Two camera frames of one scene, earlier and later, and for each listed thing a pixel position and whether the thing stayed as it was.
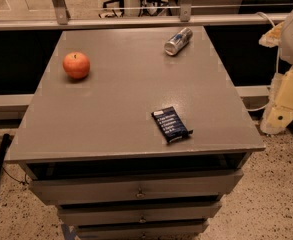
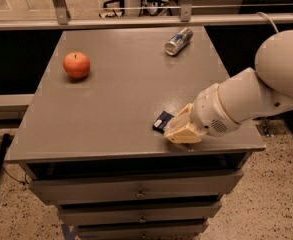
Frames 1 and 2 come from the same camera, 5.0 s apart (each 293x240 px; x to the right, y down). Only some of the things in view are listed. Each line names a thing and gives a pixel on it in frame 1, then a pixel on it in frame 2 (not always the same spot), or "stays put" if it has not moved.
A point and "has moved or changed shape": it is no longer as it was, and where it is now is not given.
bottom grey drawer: x=186 y=229 stays put
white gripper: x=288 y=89 -> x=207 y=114
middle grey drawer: x=86 y=214 stays put
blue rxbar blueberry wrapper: x=170 y=124 has moved or changed shape
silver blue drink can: x=178 y=41 stays put
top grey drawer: x=135 y=186 stays put
